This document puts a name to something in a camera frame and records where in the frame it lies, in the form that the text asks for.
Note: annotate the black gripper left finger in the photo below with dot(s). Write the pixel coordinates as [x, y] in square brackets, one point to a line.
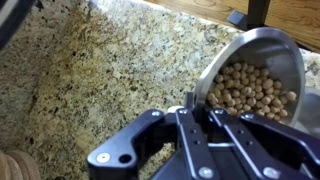
[133, 140]

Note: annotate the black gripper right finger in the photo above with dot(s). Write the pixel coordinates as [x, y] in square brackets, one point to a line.
[276, 140]

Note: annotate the beige chickpeas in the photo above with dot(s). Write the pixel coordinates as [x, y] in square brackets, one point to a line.
[250, 93]

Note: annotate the silver metal bowl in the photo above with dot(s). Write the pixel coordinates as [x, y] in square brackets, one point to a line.
[266, 46]
[310, 113]

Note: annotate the stack of wooden plates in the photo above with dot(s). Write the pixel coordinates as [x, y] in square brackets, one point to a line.
[16, 166]

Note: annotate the dark metal stand foot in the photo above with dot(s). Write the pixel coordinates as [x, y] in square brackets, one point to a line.
[258, 13]

